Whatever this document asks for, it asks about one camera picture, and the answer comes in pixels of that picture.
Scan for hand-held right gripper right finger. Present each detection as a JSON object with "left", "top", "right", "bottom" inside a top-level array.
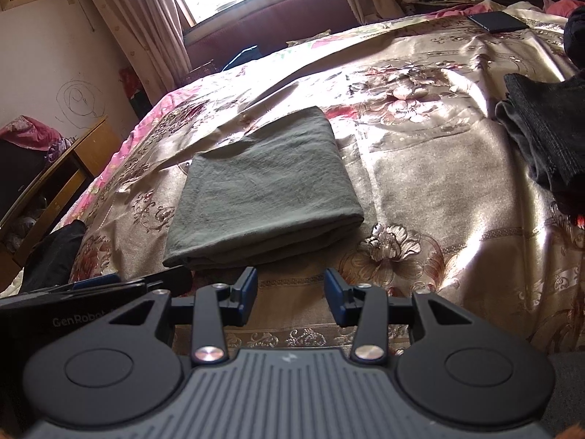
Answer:
[{"left": 322, "top": 267, "right": 480, "bottom": 367}]

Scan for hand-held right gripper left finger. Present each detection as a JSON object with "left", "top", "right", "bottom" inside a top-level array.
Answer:
[{"left": 98, "top": 266, "right": 259, "bottom": 367}]

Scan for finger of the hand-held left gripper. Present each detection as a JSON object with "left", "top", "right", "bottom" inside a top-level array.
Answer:
[
  {"left": 121, "top": 265, "right": 193, "bottom": 294},
  {"left": 27, "top": 273, "right": 122, "bottom": 294}
]

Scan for green pants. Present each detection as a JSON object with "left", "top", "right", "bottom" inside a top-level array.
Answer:
[{"left": 162, "top": 106, "right": 365, "bottom": 270}]

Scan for black folded garment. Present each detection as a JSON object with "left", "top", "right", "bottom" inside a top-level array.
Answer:
[{"left": 20, "top": 219, "right": 87, "bottom": 291}]

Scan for black television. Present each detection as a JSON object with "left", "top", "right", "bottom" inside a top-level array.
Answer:
[{"left": 0, "top": 139, "right": 51, "bottom": 225}]

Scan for wooden cabinet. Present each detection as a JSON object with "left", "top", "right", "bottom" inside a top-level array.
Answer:
[{"left": 0, "top": 116, "right": 122, "bottom": 266}]

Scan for pink printed quilt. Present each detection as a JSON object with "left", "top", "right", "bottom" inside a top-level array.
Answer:
[{"left": 55, "top": 87, "right": 184, "bottom": 225}]

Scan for gold floral bedspread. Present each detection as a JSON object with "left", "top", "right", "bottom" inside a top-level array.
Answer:
[{"left": 59, "top": 2, "right": 585, "bottom": 362}]

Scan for pink crumpled cloth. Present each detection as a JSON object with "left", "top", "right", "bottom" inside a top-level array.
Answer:
[{"left": 0, "top": 116, "right": 65, "bottom": 151}]

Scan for dark blue-edged bag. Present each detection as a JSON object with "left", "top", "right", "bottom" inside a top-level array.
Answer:
[{"left": 224, "top": 46, "right": 259, "bottom": 69}]

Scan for dark grey knit garment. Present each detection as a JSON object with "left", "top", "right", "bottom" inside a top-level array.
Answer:
[{"left": 495, "top": 72, "right": 585, "bottom": 193}]

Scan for maroon padded window bench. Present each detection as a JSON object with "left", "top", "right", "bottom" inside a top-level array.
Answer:
[{"left": 183, "top": 0, "right": 366, "bottom": 74}]

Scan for cluttered bedside table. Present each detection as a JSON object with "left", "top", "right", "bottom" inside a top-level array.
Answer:
[{"left": 393, "top": 0, "right": 485, "bottom": 14}]

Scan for black smartphone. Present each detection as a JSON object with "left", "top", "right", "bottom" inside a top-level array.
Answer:
[{"left": 467, "top": 10, "right": 530, "bottom": 34}]

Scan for black bundled garment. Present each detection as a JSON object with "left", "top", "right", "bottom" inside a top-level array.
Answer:
[{"left": 563, "top": 9, "right": 585, "bottom": 83}]

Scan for pink pillow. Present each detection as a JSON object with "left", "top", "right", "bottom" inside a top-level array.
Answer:
[{"left": 541, "top": 0, "right": 579, "bottom": 19}]

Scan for red wall decoration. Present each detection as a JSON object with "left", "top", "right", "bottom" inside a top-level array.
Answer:
[{"left": 119, "top": 68, "right": 142, "bottom": 101}]

